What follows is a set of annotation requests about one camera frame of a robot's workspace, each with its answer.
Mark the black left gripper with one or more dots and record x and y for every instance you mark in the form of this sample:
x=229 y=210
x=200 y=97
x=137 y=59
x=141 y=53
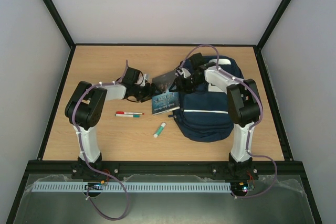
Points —
x=150 y=91

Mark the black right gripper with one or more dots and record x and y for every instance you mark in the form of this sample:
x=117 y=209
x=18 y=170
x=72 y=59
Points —
x=180 y=83

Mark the dark blue paperback book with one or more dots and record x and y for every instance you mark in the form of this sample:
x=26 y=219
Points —
x=166 y=101

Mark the navy blue student backpack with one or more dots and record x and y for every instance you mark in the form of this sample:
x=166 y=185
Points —
x=203 y=114

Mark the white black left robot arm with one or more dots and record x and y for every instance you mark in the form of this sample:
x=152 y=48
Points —
x=84 y=111

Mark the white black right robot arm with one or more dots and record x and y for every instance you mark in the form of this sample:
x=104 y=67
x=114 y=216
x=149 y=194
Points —
x=243 y=100

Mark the green cap marker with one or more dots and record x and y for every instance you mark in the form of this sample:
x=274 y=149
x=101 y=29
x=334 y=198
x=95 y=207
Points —
x=137 y=115

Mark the green white glue stick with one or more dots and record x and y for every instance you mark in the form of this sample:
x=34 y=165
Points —
x=159 y=130

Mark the red cap marker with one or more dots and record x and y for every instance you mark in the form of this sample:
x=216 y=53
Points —
x=124 y=114

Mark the left controller circuit board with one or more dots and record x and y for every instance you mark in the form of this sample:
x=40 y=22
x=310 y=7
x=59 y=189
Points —
x=96 y=185

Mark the controller circuit board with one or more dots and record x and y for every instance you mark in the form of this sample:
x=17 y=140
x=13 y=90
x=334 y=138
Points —
x=243 y=186
x=96 y=185

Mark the right controller circuit board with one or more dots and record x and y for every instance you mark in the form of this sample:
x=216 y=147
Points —
x=243 y=186

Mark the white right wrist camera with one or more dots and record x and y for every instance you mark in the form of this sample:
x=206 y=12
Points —
x=182 y=72

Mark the black aluminium frame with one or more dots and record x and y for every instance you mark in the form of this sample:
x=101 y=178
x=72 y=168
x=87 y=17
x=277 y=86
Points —
x=287 y=167

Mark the light blue slotted cable duct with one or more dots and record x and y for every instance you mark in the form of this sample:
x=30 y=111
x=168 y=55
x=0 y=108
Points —
x=134 y=187

